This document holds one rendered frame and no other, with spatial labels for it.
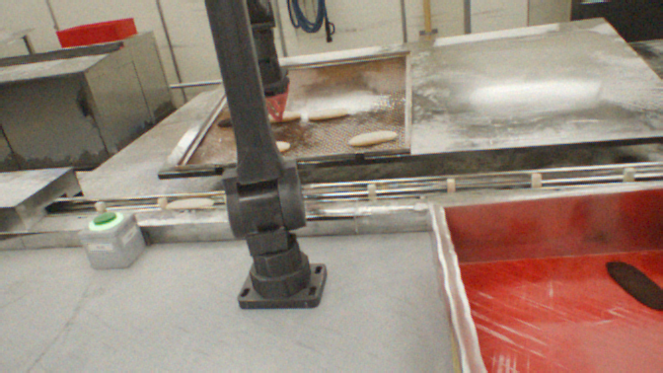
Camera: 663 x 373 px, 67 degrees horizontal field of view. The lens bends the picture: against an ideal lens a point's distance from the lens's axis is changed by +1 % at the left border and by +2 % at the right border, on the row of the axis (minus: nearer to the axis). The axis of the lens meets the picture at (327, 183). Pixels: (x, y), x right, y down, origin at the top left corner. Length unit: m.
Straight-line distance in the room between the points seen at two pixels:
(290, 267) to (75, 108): 3.11
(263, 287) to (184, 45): 4.45
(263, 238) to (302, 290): 0.10
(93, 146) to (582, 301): 3.39
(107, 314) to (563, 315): 0.64
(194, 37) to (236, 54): 4.36
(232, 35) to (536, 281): 0.51
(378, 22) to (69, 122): 2.58
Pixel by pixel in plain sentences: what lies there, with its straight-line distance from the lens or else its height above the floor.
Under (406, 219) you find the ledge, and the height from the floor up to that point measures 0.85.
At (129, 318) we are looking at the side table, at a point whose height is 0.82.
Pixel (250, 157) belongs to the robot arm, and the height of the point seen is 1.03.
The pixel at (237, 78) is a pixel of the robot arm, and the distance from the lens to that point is 0.65.
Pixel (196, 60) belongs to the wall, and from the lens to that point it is 5.05.
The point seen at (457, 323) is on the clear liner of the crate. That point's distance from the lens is 0.51.
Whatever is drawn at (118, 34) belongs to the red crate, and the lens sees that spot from 4.43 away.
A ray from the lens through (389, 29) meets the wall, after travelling 4.57.
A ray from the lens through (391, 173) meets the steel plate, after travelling 1.06.
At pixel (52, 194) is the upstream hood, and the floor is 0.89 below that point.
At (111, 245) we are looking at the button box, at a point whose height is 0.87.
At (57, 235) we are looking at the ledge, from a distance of 1.09.
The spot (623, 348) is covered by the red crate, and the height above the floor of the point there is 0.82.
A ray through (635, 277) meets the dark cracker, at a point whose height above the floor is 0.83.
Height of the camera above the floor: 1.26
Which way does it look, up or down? 25 degrees down
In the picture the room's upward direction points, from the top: 10 degrees counter-clockwise
